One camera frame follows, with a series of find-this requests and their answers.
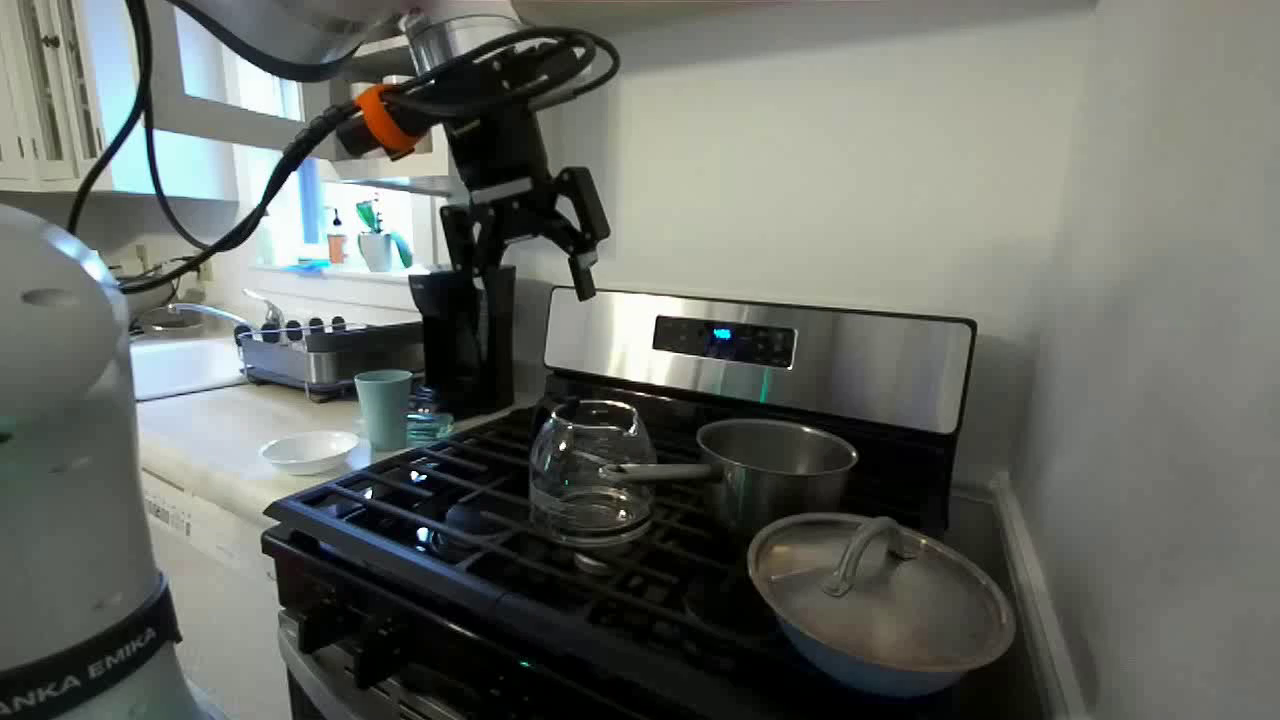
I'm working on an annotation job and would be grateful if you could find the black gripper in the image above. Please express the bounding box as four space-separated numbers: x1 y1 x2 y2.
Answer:
438 94 615 304

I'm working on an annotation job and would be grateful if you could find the grey plastic cup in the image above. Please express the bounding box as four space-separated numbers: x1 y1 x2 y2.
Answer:
352 362 420 456

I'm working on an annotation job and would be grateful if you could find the black coffee maker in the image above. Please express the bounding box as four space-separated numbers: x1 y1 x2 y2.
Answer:
410 259 520 418

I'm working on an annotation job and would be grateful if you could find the white potted green plant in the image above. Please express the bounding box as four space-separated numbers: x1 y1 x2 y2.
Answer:
348 194 420 276

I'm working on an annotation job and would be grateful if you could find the steel dish rack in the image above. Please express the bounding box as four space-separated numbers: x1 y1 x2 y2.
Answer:
233 311 434 400

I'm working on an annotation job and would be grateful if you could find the clear glass carafe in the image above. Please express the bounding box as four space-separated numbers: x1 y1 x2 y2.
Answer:
529 395 659 552

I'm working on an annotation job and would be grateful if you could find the black and steel gas stove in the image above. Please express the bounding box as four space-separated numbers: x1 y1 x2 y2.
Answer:
260 285 1049 720

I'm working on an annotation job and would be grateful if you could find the white shallow bowl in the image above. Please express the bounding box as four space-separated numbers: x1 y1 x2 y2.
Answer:
258 427 366 480

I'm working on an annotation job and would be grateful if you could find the white framed window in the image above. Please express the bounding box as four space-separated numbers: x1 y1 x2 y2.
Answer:
111 3 450 286

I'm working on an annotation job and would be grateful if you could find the white overhead cabinet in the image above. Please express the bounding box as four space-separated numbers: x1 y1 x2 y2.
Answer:
513 0 1100 39

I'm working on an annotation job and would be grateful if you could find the white kitchen sink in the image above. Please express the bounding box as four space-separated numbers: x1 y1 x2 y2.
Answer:
129 330 251 404

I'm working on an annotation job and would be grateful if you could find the white panelled cupboard door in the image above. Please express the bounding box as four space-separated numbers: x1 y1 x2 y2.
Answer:
0 0 105 191

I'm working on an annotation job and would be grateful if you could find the steel pan lid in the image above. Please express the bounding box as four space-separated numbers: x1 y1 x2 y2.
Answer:
744 510 1020 678

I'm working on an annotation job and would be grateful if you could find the blue pan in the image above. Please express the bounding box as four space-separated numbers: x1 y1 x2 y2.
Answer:
777 625 991 705

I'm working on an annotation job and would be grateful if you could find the orange cable strap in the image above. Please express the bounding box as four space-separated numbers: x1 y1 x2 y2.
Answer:
352 78 425 160

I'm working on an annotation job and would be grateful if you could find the steel saucepan with handle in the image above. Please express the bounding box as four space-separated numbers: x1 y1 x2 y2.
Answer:
596 416 865 539

